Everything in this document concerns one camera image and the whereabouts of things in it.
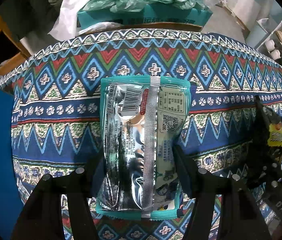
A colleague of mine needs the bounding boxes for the black yellow small snack packet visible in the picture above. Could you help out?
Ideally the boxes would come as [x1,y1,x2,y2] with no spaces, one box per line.
[254,95,282,165]

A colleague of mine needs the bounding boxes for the teal silver snack pouch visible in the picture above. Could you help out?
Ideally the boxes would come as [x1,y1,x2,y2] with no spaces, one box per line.
[96,75,195,220]

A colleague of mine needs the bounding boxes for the blue patterned tablecloth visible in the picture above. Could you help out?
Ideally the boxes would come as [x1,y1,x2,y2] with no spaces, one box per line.
[0,29,282,239]

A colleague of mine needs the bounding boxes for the white shelf with cups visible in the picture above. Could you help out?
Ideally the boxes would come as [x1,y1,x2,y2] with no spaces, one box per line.
[245,15,282,61]

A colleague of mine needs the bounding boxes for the white plastic bag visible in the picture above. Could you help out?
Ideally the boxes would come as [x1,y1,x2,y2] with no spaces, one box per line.
[48,0,122,41]

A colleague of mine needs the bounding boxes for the wooden louvered cabinet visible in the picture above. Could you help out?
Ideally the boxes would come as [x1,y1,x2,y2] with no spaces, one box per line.
[0,15,31,75]

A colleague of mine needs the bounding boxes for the teal cardboard box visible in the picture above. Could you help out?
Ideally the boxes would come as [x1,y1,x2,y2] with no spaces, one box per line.
[78,3,213,33]

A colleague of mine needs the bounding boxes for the dark hanging jacket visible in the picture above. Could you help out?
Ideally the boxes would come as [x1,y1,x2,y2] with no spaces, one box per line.
[0,0,63,41]

